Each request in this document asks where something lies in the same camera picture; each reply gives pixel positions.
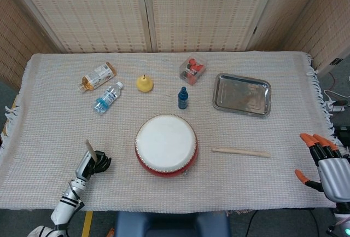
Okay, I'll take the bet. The clear box with red items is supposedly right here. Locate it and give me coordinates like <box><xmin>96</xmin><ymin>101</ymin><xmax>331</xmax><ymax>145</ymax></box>
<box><xmin>179</xmin><ymin>57</ymin><xmax>208</xmax><ymax>86</ymax></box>

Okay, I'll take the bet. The black-fingered left robot hand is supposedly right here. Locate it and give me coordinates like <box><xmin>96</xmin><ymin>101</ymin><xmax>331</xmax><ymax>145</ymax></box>
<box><xmin>74</xmin><ymin>149</ymin><xmax>112</xmax><ymax>184</ymax></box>

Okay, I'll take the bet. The woven folding screen panel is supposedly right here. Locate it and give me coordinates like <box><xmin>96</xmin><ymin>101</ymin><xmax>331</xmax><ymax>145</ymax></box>
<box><xmin>2</xmin><ymin>0</ymin><xmax>153</xmax><ymax>54</ymax></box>
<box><xmin>142</xmin><ymin>0</ymin><xmax>281</xmax><ymax>53</ymax></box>
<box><xmin>0</xmin><ymin>0</ymin><xmax>60</xmax><ymax>90</ymax></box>
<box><xmin>246</xmin><ymin>0</ymin><xmax>328</xmax><ymax>51</ymax></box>
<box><xmin>284</xmin><ymin>0</ymin><xmax>350</xmax><ymax>78</ymax></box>

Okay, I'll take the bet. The beige woven tablecloth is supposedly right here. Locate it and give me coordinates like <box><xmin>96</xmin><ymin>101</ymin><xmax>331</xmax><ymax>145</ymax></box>
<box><xmin>0</xmin><ymin>51</ymin><xmax>345</xmax><ymax>213</ymax></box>

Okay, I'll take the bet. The wooden drumstick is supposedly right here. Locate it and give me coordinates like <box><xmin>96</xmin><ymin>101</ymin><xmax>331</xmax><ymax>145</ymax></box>
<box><xmin>212</xmin><ymin>147</ymin><xmax>271</xmax><ymax>158</ymax></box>
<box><xmin>84</xmin><ymin>138</ymin><xmax>98</xmax><ymax>164</ymax></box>

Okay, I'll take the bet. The yellow pear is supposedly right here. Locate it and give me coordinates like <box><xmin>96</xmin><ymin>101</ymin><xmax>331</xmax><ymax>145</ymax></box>
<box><xmin>136</xmin><ymin>74</ymin><xmax>154</xmax><ymax>93</ymax></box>

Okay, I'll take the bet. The amber tea bottle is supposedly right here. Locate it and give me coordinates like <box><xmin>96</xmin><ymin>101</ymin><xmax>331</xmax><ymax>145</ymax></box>
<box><xmin>78</xmin><ymin>61</ymin><xmax>118</xmax><ymax>94</ymax></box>

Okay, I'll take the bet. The red drum with white skin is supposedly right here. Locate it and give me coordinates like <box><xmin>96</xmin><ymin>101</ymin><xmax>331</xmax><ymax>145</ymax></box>
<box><xmin>134</xmin><ymin>114</ymin><xmax>198</xmax><ymax>178</ymax></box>

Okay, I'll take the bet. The white cable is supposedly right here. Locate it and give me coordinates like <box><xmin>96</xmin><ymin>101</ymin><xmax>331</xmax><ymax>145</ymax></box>
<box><xmin>324</xmin><ymin>89</ymin><xmax>347</xmax><ymax>104</ymax></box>

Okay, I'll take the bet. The orange-tipped right robot hand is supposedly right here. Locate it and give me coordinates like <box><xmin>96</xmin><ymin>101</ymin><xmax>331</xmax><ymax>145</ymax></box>
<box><xmin>294</xmin><ymin>132</ymin><xmax>350</xmax><ymax>204</ymax></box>

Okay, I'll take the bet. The rectangular metal tray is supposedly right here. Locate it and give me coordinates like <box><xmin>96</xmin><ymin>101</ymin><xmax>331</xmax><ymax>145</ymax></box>
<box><xmin>212</xmin><ymin>73</ymin><xmax>272</xmax><ymax>119</ymax></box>

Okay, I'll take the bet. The black box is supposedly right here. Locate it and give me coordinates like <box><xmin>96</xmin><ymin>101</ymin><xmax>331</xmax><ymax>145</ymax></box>
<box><xmin>335</xmin><ymin>126</ymin><xmax>350</xmax><ymax>140</ymax></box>

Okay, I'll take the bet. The red cable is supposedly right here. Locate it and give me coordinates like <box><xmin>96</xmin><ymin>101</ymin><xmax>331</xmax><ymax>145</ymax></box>
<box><xmin>327</xmin><ymin>71</ymin><xmax>339</xmax><ymax>91</ymax></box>

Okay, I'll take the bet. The clear water bottle blue label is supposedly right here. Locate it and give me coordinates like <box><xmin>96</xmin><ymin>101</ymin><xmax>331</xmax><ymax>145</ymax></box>
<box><xmin>93</xmin><ymin>81</ymin><xmax>124</xmax><ymax>115</ymax></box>

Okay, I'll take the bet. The blue spray bottle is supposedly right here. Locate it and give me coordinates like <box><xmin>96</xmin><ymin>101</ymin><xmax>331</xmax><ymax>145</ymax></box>
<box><xmin>178</xmin><ymin>86</ymin><xmax>189</xmax><ymax>109</ymax></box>

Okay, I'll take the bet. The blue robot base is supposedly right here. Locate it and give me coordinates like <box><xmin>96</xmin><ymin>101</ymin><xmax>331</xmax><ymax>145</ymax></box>
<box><xmin>114</xmin><ymin>211</ymin><xmax>232</xmax><ymax>237</ymax></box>

